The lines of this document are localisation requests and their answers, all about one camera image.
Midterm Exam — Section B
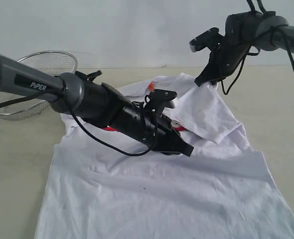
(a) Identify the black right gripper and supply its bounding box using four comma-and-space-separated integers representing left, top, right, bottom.
194, 39, 249, 87

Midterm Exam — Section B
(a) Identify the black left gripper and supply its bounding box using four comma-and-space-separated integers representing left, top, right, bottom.
109, 102, 194, 157

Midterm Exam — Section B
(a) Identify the white t-shirt red lettering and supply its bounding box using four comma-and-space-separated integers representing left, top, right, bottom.
35, 73, 294, 239

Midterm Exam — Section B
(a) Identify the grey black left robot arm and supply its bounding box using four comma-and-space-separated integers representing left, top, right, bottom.
0, 55, 193, 156

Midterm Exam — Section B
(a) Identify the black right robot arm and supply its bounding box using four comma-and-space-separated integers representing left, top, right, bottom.
189, 11, 294, 86

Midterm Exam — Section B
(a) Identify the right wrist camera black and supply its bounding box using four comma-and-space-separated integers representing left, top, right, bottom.
189, 27, 224, 52

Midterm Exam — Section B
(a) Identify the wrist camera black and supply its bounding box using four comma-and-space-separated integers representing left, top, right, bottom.
189, 27, 224, 52
144, 89, 177, 117

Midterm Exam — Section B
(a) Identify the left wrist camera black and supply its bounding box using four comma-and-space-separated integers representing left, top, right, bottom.
144, 89, 177, 117

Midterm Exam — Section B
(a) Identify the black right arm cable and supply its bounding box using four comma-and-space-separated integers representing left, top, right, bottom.
220, 0, 294, 96

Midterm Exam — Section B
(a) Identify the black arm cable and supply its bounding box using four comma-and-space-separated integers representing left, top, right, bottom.
0, 70, 160, 157
220, 0, 294, 96

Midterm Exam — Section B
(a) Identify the metal wire mesh basket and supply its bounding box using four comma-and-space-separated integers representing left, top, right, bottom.
0, 51, 78, 120

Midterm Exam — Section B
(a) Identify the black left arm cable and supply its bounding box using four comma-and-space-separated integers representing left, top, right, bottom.
0, 70, 160, 157

